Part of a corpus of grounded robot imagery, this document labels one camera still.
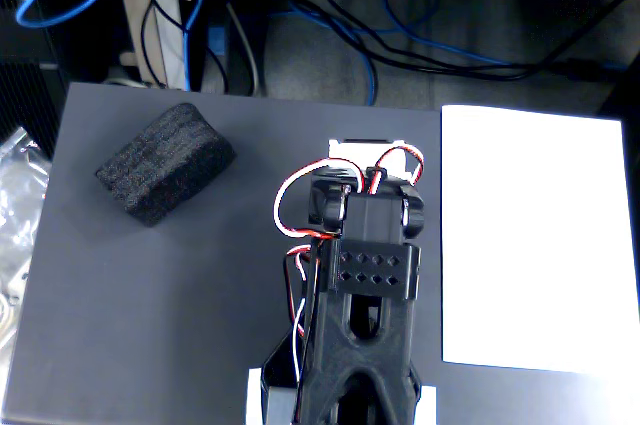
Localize red white black servo wire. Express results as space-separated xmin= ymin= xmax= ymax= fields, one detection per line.
xmin=272 ymin=144 xmax=426 ymax=381

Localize black computer case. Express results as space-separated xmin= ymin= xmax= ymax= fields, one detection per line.
xmin=0 ymin=0 xmax=71 ymax=159

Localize white paper sheet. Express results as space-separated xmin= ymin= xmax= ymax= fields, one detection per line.
xmin=441 ymin=104 xmax=640 ymax=377

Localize beige cabinet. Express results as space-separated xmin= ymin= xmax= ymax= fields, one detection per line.
xmin=118 ymin=0 xmax=207 ymax=91

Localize clear plastic bag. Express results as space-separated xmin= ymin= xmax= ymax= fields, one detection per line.
xmin=0 ymin=127 xmax=54 ymax=361

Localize white tape strip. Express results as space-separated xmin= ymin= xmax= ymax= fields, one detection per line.
xmin=421 ymin=385 xmax=437 ymax=425
xmin=246 ymin=367 xmax=265 ymax=425

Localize blue plug block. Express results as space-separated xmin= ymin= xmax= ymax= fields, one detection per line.
xmin=208 ymin=26 xmax=229 ymax=54

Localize grey clamp block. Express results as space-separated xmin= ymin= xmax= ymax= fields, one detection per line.
xmin=265 ymin=387 xmax=301 ymax=425

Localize black foam cube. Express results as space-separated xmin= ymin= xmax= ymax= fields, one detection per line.
xmin=94 ymin=102 xmax=237 ymax=230

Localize grey cable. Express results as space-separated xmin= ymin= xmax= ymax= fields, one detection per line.
xmin=223 ymin=0 xmax=262 ymax=97

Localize dark grey table mat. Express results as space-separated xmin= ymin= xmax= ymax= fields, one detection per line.
xmin=2 ymin=82 xmax=640 ymax=425

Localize thin black cable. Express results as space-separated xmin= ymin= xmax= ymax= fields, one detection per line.
xmin=141 ymin=0 xmax=185 ymax=92

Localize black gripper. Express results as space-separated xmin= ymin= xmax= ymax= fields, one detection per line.
xmin=307 ymin=138 xmax=426 ymax=240

